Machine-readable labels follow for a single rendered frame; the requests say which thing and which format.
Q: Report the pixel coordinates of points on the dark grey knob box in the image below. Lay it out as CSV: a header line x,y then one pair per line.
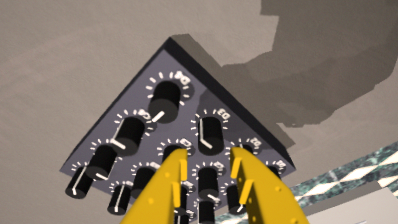
x,y
192,111

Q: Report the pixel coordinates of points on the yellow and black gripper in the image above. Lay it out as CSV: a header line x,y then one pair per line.
x,y
268,200

